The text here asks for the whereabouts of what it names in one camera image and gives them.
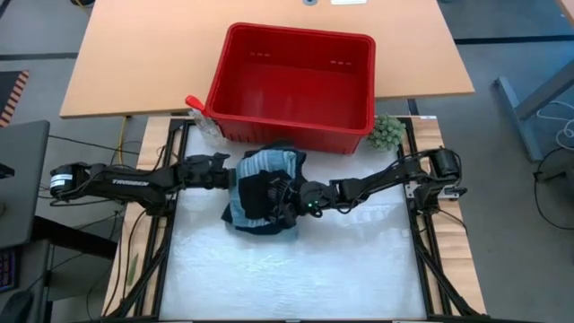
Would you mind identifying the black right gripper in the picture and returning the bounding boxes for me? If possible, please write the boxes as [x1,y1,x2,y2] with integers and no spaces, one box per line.
[267,175,342,229]

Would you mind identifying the black garment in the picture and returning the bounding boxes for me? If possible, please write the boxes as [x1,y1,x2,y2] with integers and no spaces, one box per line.
[237,172,288,221]

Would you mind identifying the blue striped garment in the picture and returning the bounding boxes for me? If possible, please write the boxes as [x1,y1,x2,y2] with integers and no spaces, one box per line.
[229,149,298,229]

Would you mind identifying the black pants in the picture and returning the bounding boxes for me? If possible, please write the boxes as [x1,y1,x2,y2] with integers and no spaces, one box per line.
[221,141,309,237]

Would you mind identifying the red plastic laundry bin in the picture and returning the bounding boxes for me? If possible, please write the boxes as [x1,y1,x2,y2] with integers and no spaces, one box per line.
[204,22,377,155]

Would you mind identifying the clear spray bottle red trigger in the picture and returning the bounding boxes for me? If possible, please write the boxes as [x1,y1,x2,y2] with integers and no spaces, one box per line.
[185,94,225,144]

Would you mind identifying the plywood table base board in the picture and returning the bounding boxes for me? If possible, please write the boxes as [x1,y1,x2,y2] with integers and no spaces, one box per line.
[101,115,488,318]

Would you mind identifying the green plastic strip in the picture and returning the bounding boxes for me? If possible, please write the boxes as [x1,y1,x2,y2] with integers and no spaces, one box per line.
[126,252,141,288]

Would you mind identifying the small green potted plant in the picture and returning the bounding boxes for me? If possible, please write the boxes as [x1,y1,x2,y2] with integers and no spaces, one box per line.
[366,113,407,153]

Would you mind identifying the tan wooden desk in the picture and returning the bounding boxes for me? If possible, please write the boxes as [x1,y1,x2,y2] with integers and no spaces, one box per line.
[557,0,574,27]
[58,0,476,119]

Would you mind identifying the black side desk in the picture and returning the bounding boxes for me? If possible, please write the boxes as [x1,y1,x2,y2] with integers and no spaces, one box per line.
[0,214,118,323]

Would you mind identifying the black floor mat striped edge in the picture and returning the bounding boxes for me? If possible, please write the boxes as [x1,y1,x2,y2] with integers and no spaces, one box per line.
[0,70,30,129]

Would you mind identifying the black keyboard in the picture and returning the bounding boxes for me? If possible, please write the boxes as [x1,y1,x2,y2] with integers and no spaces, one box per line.
[0,249,20,295]

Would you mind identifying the black computer mouse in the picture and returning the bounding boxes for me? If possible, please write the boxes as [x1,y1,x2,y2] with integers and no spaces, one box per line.
[0,290,35,323]

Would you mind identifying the grey metal desk leg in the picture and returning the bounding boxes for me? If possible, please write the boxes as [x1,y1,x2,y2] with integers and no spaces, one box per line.
[492,57,574,162]

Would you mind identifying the yellow cable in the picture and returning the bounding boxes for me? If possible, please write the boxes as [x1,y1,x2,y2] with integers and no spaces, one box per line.
[116,115,131,166]

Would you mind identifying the black floor cable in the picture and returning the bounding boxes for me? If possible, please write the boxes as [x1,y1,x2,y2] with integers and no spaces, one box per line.
[48,133,141,156]

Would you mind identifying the black aluminium table frame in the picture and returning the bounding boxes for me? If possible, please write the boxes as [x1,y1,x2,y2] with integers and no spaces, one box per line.
[101,117,490,323]

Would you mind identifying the white cable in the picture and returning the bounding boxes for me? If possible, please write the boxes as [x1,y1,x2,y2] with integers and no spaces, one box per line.
[535,99,574,152]

